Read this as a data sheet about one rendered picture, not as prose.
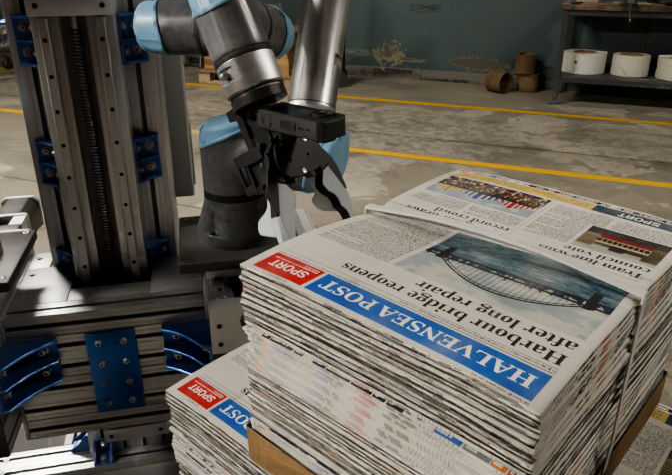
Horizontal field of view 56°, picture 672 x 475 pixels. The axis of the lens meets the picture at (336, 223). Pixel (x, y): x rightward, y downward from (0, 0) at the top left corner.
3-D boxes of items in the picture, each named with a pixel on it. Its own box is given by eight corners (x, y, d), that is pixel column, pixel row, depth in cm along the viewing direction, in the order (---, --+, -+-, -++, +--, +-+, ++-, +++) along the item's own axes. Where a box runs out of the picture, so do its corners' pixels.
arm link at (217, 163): (219, 172, 123) (214, 104, 118) (283, 178, 120) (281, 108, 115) (190, 193, 113) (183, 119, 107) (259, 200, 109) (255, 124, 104)
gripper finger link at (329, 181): (341, 223, 87) (297, 175, 84) (370, 214, 83) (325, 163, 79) (331, 239, 85) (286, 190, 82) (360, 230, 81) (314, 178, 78)
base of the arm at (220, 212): (197, 222, 126) (192, 175, 122) (272, 215, 129) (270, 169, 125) (199, 254, 112) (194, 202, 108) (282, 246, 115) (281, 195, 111)
